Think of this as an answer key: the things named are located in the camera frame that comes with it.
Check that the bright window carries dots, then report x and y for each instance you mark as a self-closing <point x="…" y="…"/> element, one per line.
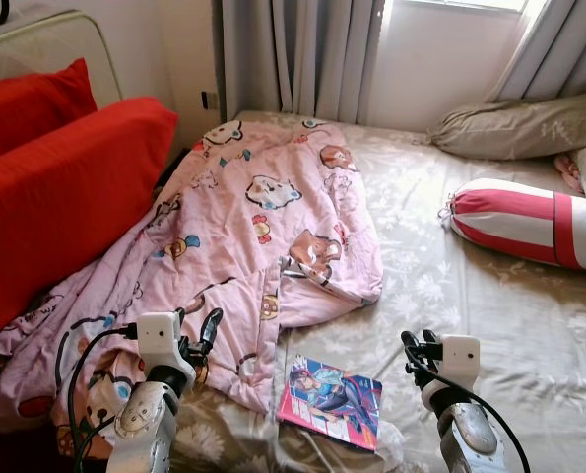
<point x="470" y="4"/>

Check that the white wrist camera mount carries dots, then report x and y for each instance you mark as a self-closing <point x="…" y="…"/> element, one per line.
<point x="158" y="335"/>
<point x="460" y="355"/>

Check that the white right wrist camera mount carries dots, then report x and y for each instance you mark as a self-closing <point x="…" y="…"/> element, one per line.
<point x="460" y="355"/>

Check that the olive floral pillow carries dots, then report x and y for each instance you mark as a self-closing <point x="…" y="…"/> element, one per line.
<point x="519" y="128"/>

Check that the beige padded board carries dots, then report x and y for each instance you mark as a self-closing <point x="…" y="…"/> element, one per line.
<point x="56" y="44"/>

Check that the colourful comic book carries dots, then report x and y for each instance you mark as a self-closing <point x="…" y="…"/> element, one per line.
<point x="327" y="399"/>

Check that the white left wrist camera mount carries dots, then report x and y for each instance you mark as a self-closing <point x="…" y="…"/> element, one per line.
<point x="158" y="335"/>

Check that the red white striped bolster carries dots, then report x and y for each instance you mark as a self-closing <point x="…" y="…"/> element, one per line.
<point x="509" y="222"/>

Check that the wall socket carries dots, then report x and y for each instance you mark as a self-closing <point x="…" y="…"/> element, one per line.
<point x="210" y="101"/>

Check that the small pink cloth item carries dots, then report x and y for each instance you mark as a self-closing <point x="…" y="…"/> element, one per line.
<point x="568" y="172"/>

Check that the beige floral bed sheet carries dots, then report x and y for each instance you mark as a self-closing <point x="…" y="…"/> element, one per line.
<point x="470" y="305"/>

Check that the pink cartoon print blanket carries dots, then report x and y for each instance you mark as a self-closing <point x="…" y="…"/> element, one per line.
<point x="224" y="217"/>

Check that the grey pleated curtain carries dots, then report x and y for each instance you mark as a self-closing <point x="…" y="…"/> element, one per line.
<point x="568" y="49"/>
<point x="292" y="59"/>

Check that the small red cushion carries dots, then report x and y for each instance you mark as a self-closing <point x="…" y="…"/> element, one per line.
<point x="27" y="103"/>

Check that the large red cushion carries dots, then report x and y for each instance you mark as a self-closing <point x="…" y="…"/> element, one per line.
<point x="56" y="187"/>

